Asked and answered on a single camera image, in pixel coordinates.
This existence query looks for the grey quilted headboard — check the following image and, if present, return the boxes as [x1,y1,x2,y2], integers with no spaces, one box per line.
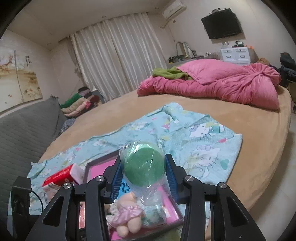
[1,96,66,222]

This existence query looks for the beige bear pink dress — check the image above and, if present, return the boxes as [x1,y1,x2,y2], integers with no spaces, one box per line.
[109,192,144,238]

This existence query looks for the tan round bed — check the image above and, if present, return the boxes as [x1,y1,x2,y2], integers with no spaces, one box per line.
[42,87,292,209]

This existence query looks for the pink quilt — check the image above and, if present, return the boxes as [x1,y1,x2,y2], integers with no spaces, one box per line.
[137,59,281,110]

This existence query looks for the green cloth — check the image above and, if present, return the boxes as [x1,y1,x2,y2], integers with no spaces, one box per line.
[152,66,192,80]

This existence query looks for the white curtains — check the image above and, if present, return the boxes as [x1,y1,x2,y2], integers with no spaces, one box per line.
[70,13,167,101]

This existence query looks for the black wall television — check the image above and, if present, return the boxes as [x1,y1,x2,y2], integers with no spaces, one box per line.
[201,8,242,39]

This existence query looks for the Hello Kitty blue blanket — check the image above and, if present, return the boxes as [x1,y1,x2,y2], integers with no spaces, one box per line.
[28,102,243,203]

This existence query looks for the landscape wall painting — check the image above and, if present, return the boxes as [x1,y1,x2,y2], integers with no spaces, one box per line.
[0,47,43,112]

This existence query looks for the red white tissue box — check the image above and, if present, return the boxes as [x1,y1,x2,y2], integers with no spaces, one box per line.
[42,164,84,187]

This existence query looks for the stack of folded clothes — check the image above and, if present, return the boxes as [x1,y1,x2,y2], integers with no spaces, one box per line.
[59,86,105,118]

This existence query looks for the white drawer cabinet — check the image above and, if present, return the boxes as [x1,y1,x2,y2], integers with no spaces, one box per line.
[220,47,257,65]

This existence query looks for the floral cream scrunchie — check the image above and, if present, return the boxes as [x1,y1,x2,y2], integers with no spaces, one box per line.
[108,202,119,216]

